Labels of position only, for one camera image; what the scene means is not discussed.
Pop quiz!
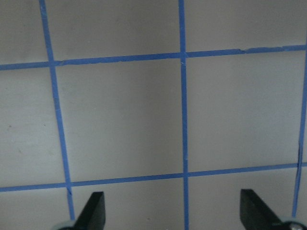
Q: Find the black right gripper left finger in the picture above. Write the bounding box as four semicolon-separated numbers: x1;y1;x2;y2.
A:
72;192;105;230

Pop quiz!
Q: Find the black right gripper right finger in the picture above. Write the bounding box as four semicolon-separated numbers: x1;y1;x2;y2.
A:
240;189;288;230

